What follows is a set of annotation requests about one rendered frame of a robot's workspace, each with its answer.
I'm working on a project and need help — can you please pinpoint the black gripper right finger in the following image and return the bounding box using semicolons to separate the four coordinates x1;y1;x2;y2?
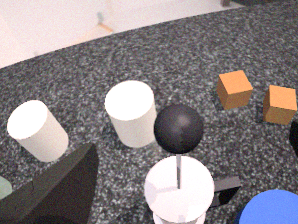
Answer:
290;120;298;156

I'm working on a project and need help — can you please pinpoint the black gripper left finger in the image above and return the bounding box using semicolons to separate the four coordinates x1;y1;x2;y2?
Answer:
0;143;98;224

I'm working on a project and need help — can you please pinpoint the orange cube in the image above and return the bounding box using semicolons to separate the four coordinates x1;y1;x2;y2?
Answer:
263;85;297;125
216;71;253;111

